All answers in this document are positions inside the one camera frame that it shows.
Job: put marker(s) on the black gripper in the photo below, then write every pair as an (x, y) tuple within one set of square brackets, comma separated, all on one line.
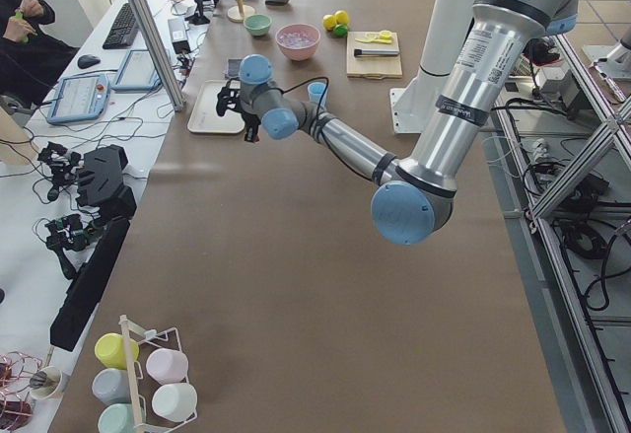
[(250, 124)]

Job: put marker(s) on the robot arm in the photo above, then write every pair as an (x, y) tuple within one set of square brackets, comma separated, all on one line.
[(415, 194)]

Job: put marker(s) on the pile of clear ice cubes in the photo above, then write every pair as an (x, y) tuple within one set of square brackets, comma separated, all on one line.
[(296, 38)]

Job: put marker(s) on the light blue cup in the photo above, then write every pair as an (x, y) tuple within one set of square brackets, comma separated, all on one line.
[(317, 92)]

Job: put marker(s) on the pink cup in rack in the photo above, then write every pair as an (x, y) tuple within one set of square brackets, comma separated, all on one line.
[(167, 366)]

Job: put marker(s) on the yellow cup in rack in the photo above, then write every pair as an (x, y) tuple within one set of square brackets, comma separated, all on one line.
[(109, 351)]

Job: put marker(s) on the white cup in rack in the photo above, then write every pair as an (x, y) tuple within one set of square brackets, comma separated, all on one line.
[(175, 402)]

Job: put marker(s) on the grey cup in rack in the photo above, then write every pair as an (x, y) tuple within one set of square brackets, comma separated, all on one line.
[(111, 386)]

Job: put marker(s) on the green cup in rack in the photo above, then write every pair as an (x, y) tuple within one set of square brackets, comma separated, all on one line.
[(117, 418)]

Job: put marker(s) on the yellow lemon lower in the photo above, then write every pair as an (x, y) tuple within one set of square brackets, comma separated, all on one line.
[(329, 22)]

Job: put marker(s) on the yellow lemon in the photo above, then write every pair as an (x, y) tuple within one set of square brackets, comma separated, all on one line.
[(329, 22), (341, 17)]

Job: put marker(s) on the yellow lemon upper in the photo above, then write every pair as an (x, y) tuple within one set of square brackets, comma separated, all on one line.
[(341, 17)]

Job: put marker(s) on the cream rabbit tray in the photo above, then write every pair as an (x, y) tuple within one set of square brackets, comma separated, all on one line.
[(205, 120)]

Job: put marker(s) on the pink bowl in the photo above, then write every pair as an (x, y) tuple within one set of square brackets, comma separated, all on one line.
[(300, 54)]

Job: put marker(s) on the green lime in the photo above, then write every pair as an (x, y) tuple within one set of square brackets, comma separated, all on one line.
[(340, 30)]

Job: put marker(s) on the green ceramic bowl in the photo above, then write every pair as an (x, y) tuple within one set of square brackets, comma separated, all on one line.
[(258, 25)]

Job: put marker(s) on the grey folded cloth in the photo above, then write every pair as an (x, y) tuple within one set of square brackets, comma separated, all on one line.
[(233, 68)]

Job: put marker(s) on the steel muddler black tip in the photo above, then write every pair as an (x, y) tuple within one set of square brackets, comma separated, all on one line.
[(362, 52)]

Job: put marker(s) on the lemon half lower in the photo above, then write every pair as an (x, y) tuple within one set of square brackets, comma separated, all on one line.
[(367, 37)]

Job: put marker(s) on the bamboo cutting board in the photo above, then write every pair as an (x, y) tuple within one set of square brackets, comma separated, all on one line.
[(372, 67)]

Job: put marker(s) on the blue teach pendant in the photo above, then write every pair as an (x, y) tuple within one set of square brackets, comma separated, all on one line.
[(136, 73), (79, 98)]

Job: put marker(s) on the black keyboard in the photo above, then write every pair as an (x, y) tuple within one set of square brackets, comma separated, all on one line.
[(123, 30)]

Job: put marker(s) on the black computer mouse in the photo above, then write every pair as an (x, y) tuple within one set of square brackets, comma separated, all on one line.
[(87, 60)]

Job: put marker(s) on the person in black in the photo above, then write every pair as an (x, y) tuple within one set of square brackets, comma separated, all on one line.
[(31, 60)]

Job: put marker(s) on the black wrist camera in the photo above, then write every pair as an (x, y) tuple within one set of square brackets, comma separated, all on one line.
[(228, 98)]

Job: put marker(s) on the aluminium frame post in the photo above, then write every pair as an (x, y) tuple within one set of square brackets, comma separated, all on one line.
[(153, 41)]

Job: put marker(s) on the white wire rack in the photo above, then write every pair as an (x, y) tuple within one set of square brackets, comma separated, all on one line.
[(139, 342)]

